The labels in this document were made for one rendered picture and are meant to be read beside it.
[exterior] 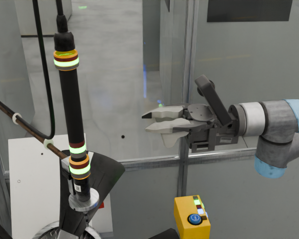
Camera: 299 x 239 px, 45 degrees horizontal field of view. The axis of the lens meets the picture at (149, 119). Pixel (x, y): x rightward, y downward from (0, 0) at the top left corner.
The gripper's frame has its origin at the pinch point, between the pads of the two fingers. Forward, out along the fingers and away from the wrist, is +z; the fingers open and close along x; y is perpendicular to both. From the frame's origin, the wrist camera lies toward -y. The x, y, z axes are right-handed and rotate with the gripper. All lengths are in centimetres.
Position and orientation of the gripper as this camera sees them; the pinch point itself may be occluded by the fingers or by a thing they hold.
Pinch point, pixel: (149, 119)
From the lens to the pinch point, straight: 75.7
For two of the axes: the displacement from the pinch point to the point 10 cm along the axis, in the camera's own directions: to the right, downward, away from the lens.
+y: 0.0, 8.6, 5.2
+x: -1.6, -5.1, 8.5
